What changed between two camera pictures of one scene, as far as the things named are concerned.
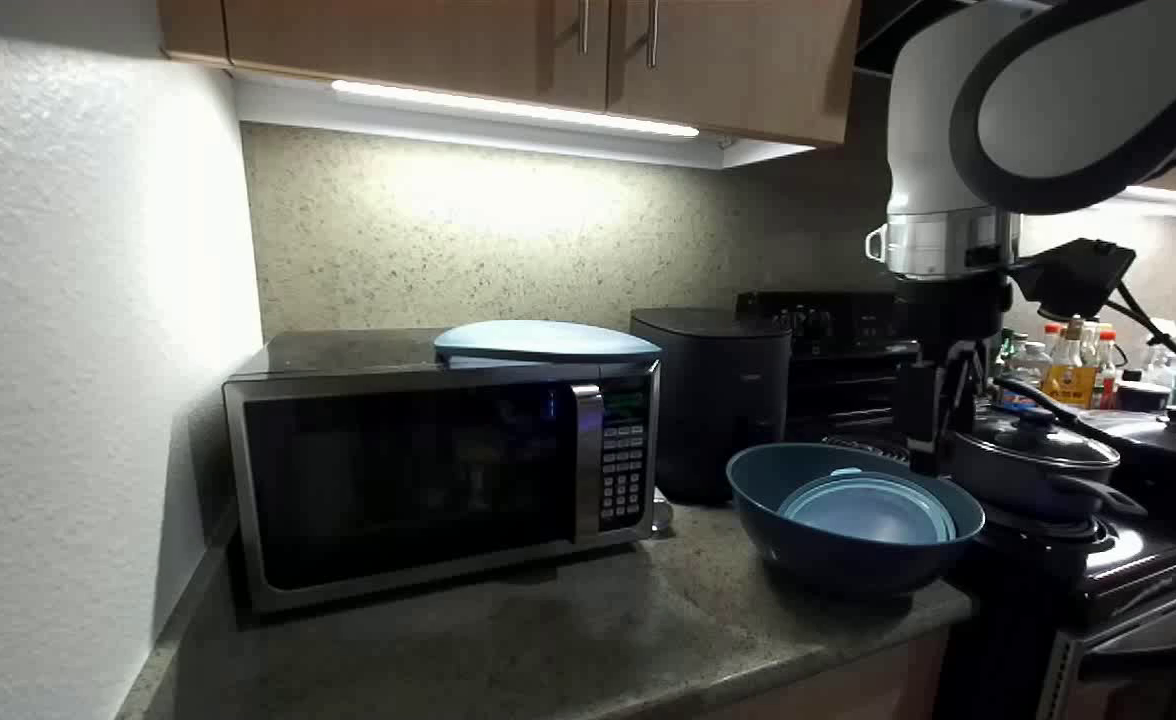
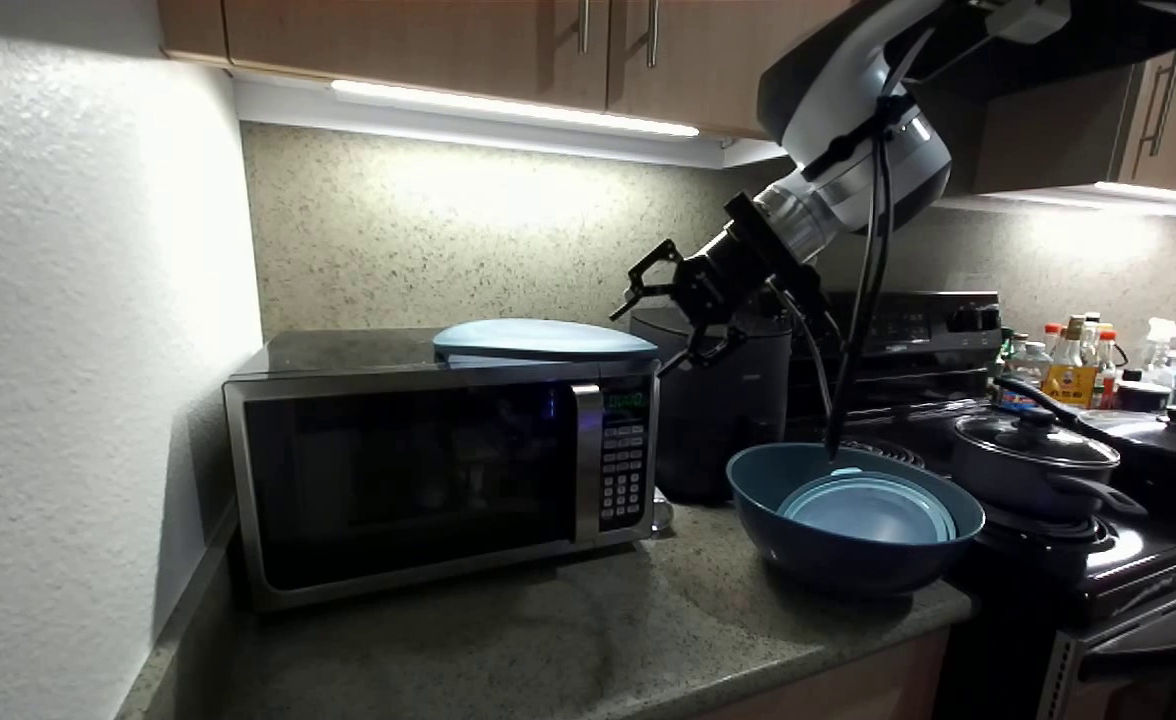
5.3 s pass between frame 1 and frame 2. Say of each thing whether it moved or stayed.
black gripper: moved
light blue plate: stayed
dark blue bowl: stayed
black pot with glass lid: stayed
